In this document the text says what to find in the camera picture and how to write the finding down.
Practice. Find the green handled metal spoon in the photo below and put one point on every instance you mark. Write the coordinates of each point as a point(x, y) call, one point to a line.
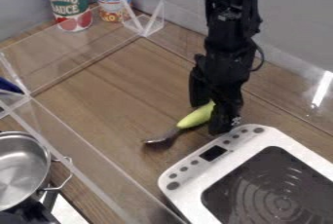
point(194, 119)

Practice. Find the blue object at left edge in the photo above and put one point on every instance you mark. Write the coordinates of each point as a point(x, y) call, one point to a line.
point(7, 86)

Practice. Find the white and black stove top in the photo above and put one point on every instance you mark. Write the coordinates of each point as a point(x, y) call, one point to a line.
point(254, 176)

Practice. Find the tomato sauce can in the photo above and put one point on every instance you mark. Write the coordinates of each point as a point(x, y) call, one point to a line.
point(72, 14)

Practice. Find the clear acrylic divider strip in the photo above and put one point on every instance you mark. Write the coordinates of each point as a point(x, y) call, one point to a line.
point(23, 111)

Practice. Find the black stove under pot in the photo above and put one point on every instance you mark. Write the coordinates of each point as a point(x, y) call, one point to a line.
point(51, 210)

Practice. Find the stainless steel pot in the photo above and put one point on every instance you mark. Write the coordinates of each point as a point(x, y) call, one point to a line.
point(25, 161)

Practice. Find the clear acrylic corner bracket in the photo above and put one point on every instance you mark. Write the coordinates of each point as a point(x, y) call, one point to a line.
point(142, 24)

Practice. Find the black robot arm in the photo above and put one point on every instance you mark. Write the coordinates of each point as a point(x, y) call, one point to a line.
point(234, 23)

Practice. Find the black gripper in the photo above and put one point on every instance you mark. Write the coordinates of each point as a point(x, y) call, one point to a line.
point(215, 80)

